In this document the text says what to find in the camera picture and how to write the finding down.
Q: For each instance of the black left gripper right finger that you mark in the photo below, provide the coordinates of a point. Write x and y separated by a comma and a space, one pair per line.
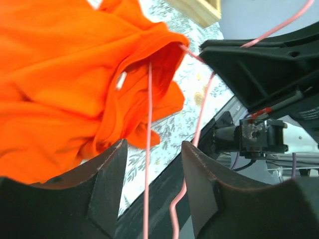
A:
227, 205

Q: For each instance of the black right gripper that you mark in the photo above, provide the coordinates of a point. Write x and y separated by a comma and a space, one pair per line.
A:
280, 73

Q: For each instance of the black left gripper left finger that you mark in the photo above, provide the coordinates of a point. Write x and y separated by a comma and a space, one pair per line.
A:
82, 203

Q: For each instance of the orange t shirt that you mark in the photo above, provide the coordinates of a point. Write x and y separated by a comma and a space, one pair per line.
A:
74, 80

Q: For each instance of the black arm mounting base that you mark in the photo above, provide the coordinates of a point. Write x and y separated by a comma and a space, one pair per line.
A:
229, 136

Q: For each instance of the floral patterned table mat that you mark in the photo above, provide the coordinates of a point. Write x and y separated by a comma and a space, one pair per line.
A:
192, 78

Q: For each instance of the right wooden clothes rack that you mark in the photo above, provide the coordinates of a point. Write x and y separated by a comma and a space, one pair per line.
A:
202, 12

